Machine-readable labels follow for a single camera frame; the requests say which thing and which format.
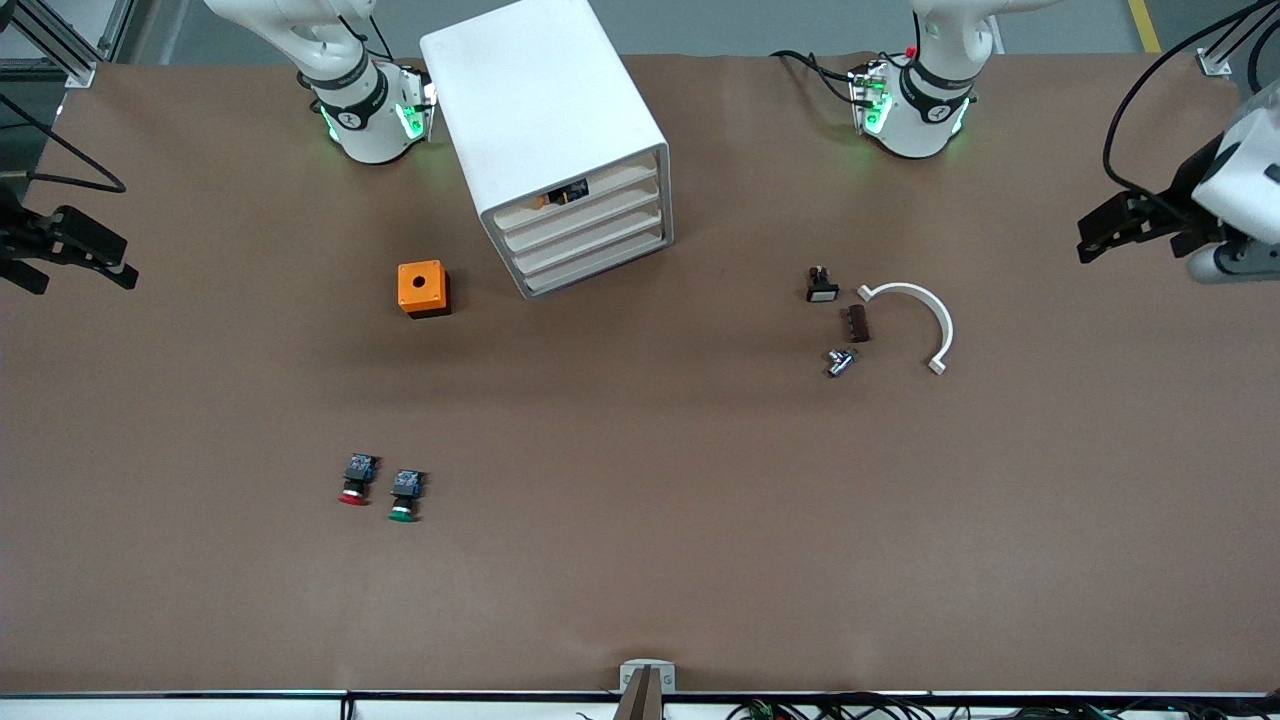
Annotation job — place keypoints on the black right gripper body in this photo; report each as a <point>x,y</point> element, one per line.
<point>22,241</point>

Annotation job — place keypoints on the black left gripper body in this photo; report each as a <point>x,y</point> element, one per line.
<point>1177,203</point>

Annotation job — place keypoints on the red push button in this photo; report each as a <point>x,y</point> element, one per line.
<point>357,478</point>

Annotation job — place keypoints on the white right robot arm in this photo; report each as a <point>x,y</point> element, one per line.
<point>350,60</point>

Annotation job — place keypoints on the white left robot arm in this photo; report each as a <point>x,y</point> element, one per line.
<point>930,90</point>

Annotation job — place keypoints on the green push button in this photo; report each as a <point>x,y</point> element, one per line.
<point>405,492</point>

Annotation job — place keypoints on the white drawer cabinet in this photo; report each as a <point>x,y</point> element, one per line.
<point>530,90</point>

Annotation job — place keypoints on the green lit connector box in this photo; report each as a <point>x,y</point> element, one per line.
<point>872,100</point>
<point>415,105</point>

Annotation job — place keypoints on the brown terminal block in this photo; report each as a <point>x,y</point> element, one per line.
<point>858,324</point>

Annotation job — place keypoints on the orange box with round hole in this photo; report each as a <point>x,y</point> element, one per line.
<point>420,283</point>

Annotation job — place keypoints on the aluminium frame post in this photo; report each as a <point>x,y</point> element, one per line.
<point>55,45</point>
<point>1225,55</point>

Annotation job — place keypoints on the white curved bracket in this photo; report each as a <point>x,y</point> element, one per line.
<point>938,318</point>

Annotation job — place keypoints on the black switch with white face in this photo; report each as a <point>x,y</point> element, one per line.
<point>821,286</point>

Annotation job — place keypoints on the silver key switch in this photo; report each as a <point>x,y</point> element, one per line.
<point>841,362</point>

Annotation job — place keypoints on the black switch block blue parts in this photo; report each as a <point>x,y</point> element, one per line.
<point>566,194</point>

